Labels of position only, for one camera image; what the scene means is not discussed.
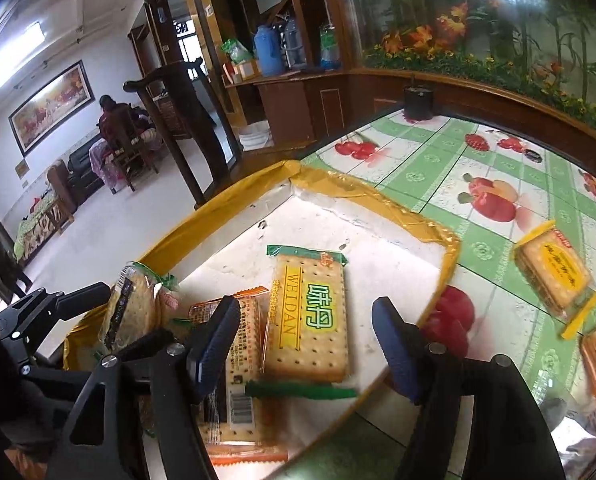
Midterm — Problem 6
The seated person in background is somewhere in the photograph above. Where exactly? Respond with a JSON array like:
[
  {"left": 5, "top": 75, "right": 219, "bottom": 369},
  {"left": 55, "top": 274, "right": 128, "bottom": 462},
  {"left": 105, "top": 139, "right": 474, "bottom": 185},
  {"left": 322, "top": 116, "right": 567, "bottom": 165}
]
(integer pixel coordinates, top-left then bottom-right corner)
[{"left": 97, "top": 94, "right": 151, "bottom": 155}]

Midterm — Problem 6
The grey thermos jug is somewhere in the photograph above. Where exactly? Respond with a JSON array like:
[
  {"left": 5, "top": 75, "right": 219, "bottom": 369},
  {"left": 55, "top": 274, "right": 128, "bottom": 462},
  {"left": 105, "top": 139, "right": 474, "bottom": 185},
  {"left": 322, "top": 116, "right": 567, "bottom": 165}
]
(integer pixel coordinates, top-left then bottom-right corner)
[{"left": 284, "top": 18, "right": 307, "bottom": 68}]

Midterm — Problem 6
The green-label bottle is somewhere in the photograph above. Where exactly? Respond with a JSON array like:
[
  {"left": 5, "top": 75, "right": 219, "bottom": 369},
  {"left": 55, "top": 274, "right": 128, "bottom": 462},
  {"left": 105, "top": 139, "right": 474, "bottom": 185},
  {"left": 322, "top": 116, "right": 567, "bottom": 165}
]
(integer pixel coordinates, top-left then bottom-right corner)
[{"left": 319, "top": 24, "right": 341, "bottom": 70}]

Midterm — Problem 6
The yellow-rimmed white tray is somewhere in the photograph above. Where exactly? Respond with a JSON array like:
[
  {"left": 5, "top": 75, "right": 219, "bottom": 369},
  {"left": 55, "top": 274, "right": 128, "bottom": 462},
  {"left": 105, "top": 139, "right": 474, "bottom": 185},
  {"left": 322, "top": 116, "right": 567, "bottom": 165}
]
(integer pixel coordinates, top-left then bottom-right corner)
[{"left": 62, "top": 159, "right": 462, "bottom": 480}]

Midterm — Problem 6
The small yellow cracker pack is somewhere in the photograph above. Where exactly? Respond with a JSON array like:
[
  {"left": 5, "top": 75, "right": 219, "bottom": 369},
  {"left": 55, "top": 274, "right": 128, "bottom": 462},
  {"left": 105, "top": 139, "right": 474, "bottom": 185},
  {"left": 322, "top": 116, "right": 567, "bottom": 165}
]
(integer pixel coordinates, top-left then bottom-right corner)
[{"left": 511, "top": 220, "right": 596, "bottom": 340}]

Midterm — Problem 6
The left hand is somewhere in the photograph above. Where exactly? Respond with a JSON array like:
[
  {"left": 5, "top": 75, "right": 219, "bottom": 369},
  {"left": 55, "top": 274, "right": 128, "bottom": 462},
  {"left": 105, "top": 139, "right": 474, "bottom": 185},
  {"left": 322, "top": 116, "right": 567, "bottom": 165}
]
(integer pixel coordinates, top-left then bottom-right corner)
[{"left": 155, "top": 284, "right": 181, "bottom": 328}]

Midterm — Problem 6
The floral glass panel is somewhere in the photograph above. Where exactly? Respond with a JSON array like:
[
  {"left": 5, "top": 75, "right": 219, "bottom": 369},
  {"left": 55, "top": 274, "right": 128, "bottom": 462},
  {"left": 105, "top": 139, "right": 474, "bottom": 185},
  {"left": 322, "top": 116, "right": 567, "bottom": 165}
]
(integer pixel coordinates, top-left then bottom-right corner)
[{"left": 342, "top": 0, "right": 596, "bottom": 130}]

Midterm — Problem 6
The blue thermos jug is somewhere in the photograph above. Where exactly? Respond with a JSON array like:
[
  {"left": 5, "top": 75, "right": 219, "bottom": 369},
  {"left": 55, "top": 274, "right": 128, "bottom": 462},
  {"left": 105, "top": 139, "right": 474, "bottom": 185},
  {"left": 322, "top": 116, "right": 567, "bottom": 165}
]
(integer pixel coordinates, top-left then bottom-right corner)
[{"left": 253, "top": 25, "right": 285, "bottom": 77}]

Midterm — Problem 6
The framed landscape painting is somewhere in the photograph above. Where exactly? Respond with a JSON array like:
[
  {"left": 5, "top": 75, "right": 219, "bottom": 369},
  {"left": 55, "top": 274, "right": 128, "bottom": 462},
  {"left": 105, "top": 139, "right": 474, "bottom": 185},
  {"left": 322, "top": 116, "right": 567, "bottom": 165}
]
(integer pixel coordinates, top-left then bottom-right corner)
[{"left": 8, "top": 60, "right": 94, "bottom": 156}]

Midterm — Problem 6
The dark wooden chair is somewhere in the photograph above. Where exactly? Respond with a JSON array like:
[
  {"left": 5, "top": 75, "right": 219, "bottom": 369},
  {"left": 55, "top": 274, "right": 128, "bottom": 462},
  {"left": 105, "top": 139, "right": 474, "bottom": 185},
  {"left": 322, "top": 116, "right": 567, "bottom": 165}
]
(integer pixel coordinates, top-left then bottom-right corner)
[{"left": 123, "top": 58, "right": 243, "bottom": 207}]

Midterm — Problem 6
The green Weidan cracker pack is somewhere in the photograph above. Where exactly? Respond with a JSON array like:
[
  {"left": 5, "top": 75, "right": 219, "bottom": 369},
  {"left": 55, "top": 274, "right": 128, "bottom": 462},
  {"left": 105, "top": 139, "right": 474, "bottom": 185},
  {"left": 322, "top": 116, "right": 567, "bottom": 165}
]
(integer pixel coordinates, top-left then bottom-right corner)
[{"left": 246, "top": 245, "right": 357, "bottom": 401}]

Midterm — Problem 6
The wooden sideboard cabinet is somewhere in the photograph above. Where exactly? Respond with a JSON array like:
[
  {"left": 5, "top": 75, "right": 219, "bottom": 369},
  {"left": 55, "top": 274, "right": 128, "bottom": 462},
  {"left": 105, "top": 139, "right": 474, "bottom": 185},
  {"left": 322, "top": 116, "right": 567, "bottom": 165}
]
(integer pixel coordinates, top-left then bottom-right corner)
[{"left": 226, "top": 70, "right": 361, "bottom": 148}]

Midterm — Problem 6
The green fruit-print tablecloth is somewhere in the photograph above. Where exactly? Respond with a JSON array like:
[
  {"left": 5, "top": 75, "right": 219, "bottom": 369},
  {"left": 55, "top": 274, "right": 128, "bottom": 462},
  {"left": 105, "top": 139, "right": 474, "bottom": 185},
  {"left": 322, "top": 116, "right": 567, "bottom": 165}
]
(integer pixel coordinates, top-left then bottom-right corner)
[{"left": 305, "top": 114, "right": 596, "bottom": 403}]

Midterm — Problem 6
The orange cracker pack barcode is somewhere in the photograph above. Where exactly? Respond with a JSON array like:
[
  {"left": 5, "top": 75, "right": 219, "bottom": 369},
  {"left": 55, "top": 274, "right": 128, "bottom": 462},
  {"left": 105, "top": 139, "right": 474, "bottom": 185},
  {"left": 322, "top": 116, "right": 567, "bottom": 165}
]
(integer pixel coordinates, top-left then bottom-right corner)
[{"left": 196, "top": 286, "right": 288, "bottom": 466}]

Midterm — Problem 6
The clear plastic bag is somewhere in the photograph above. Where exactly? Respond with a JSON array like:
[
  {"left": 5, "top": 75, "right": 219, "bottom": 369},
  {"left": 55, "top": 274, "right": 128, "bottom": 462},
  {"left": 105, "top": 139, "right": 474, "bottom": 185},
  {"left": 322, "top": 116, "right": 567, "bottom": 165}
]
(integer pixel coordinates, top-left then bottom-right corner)
[{"left": 540, "top": 396, "right": 596, "bottom": 480}]

